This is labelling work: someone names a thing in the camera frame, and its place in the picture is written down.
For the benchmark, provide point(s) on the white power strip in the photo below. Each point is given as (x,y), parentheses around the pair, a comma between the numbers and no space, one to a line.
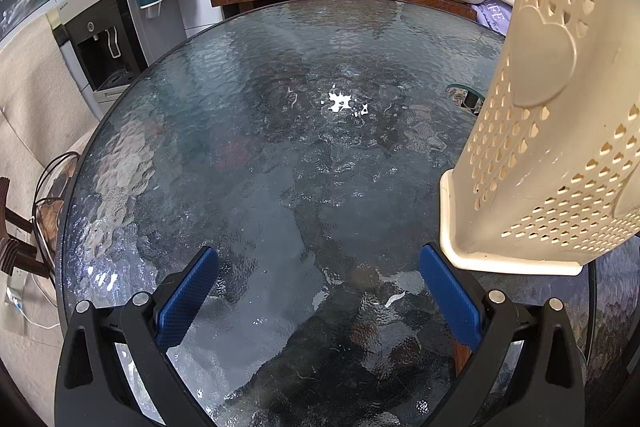
(14,287)

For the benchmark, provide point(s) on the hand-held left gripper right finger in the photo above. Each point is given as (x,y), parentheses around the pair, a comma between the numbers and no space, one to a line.
(450,297)

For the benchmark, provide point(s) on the beige plastic utensil holder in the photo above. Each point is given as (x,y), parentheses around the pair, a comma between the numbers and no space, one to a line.
(550,132)

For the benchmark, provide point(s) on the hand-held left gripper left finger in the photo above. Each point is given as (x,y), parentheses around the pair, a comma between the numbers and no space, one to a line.
(187,302)

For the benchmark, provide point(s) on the grey water dispenser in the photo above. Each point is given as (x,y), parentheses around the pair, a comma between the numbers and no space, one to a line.
(95,27)

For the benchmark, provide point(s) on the wooden chair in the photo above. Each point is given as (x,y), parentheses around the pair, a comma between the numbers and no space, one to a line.
(15,252)

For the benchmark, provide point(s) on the beige felt cloth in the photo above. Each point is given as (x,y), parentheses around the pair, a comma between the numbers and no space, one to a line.
(30,107)

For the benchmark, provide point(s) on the purple floral cloth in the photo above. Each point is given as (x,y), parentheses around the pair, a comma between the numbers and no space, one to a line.
(495,18)

